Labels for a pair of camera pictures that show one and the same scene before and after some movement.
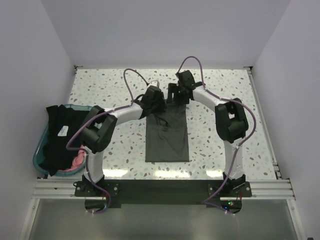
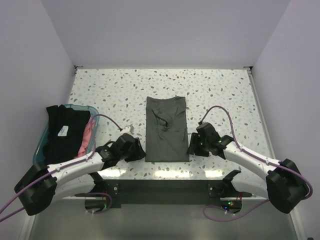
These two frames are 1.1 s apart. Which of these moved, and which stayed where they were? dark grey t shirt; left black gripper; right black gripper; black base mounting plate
Moved: left black gripper; right black gripper
Stayed: dark grey t shirt; black base mounting plate
